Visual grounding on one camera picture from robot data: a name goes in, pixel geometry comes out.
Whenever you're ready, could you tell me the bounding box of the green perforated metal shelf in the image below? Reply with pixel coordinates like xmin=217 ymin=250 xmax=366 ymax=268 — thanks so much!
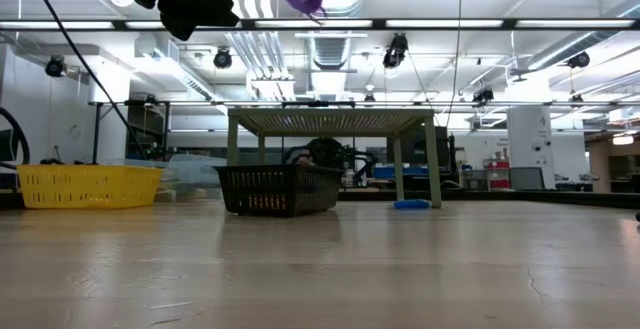
xmin=227 ymin=107 xmax=443 ymax=209

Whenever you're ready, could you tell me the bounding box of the clear plastic container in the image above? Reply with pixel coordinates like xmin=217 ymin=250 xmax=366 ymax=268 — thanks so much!
xmin=107 ymin=153 xmax=229 ymax=204

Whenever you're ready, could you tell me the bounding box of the black slotted plastic basket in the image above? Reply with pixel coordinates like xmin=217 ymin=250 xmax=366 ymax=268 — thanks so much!
xmin=213 ymin=163 xmax=347 ymax=219

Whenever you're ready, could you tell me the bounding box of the yellow slotted plastic basket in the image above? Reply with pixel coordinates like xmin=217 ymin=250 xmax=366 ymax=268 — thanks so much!
xmin=16 ymin=163 xmax=165 ymax=210

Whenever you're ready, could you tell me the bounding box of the black ceiling spotlight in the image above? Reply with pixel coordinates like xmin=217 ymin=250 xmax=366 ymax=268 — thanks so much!
xmin=44 ymin=54 xmax=67 ymax=79
xmin=382 ymin=32 xmax=410 ymax=70
xmin=212 ymin=47 xmax=234 ymax=70
xmin=472 ymin=86 xmax=496 ymax=106
xmin=567 ymin=51 xmax=591 ymax=70

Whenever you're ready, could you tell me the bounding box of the blue spiral coil wristband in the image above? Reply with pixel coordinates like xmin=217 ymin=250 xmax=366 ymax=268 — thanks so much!
xmin=393 ymin=198 xmax=432 ymax=211

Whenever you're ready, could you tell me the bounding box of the white building column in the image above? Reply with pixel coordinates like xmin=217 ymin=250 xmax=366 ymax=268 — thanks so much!
xmin=506 ymin=104 xmax=557 ymax=191

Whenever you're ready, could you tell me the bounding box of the red parts bin rack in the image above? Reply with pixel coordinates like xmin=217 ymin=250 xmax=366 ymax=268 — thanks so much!
xmin=482 ymin=157 xmax=511 ymax=190

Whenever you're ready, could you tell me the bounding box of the silver ventilation duct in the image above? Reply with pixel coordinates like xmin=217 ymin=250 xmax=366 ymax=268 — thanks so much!
xmin=298 ymin=0 xmax=369 ymax=101

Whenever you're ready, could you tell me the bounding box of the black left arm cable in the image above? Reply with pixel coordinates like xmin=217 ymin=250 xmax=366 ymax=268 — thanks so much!
xmin=0 ymin=0 xmax=150 ymax=166

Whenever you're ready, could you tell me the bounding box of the black aluminium rig frame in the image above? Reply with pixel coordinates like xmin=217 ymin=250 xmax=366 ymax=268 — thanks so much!
xmin=0 ymin=17 xmax=640 ymax=209

